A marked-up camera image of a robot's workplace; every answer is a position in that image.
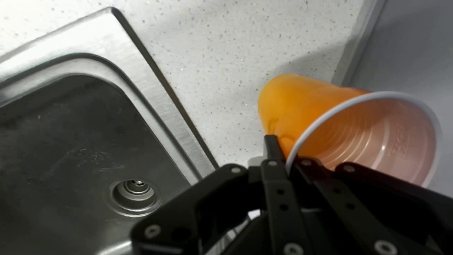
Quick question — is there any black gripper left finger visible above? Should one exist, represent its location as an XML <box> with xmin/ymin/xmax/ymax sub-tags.
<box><xmin>130</xmin><ymin>134</ymin><xmax>309</xmax><ymax>255</ymax></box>

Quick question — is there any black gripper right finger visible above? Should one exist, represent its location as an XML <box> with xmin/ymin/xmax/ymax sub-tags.
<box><xmin>289</xmin><ymin>157</ymin><xmax>453</xmax><ymax>255</ymax></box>

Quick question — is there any orange plastic cup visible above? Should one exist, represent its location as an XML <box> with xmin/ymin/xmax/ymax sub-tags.
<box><xmin>256</xmin><ymin>72</ymin><xmax>445</xmax><ymax>188</ymax></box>

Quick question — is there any stainless steel double sink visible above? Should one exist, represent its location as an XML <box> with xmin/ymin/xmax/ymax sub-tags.
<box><xmin>0</xmin><ymin>5</ymin><xmax>221</xmax><ymax>255</ymax></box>

